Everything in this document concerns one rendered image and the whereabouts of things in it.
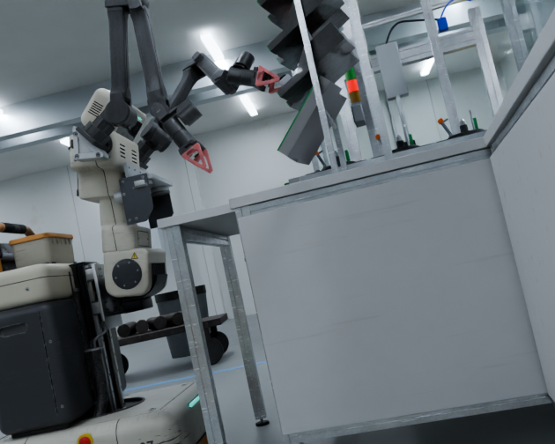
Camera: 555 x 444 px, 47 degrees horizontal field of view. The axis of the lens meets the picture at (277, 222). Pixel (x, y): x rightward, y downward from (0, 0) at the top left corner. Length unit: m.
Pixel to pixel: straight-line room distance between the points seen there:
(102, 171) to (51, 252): 0.33
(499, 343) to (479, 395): 0.15
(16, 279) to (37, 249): 0.19
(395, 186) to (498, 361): 0.54
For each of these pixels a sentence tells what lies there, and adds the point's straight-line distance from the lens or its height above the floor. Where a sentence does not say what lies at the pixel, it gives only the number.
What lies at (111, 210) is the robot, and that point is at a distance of 2.31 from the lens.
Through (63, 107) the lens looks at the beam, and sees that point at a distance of 9.13.
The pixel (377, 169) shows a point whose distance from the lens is 1.80.
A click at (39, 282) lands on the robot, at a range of 2.18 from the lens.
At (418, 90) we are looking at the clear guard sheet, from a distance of 3.97.
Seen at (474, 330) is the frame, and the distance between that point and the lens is 1.80.
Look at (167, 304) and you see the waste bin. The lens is 6.74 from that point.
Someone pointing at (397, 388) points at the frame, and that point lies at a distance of 1.83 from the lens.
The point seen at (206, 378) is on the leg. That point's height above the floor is 0.35.
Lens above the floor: 0.61
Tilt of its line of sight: 5 degrees up
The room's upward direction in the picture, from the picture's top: 12 degrees counter-clockwise
